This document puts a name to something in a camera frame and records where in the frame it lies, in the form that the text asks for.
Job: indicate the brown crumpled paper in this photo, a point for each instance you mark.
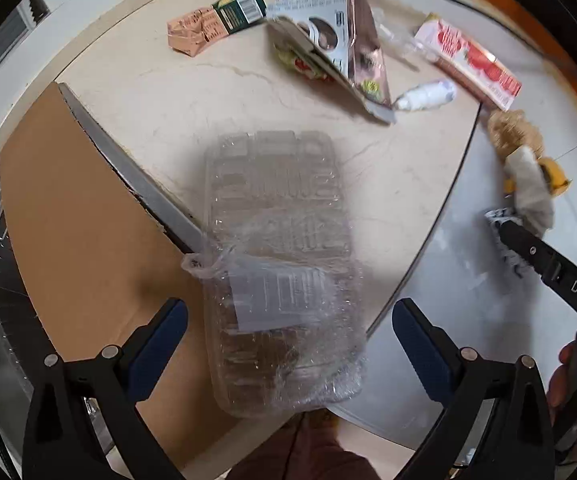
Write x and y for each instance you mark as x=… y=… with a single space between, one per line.
x=513 y=130

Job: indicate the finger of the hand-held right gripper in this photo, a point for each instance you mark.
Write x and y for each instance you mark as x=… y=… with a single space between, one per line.
x=530 y=250

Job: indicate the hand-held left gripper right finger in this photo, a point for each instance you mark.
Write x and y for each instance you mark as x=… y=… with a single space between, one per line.
x=423 y=350

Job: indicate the clear plastic bag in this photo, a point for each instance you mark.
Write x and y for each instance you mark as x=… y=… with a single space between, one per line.
x=398 y=40

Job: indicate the black and white patterned wrapper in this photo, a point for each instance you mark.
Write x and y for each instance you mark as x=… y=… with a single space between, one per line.
x=493 y=216

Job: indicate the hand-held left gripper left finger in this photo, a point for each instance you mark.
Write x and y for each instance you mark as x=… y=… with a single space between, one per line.
x=161 y=345

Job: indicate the green and brown drink carton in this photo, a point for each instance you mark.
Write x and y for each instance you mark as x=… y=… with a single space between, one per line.
x=233 y=10

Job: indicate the rolled translucent plastic wrapper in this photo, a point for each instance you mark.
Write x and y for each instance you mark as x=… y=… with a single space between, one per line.
x=426 y=96

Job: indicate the silver and pink snack bag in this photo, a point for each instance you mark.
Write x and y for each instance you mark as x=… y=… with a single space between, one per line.
x=358 y=45

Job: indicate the yellow round object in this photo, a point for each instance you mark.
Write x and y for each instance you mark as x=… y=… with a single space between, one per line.
x=555 y=175

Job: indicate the person's right hand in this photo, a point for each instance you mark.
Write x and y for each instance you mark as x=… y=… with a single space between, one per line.
x=559 y=380

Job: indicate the green and white snack packet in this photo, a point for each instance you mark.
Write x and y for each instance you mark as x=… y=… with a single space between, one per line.
x=298 y=62

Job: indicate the beige paper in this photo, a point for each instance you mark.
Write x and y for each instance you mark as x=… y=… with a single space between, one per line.
x=530 y=190

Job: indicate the brown cardboard box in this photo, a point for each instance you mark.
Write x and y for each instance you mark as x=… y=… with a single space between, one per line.
x=78 y=240

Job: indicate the strawberry milk carton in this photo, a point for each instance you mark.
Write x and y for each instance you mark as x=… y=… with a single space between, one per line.
x=468 y=60

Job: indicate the clear plastic clamshell tray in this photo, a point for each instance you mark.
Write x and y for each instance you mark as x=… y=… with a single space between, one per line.
x=278 y=200

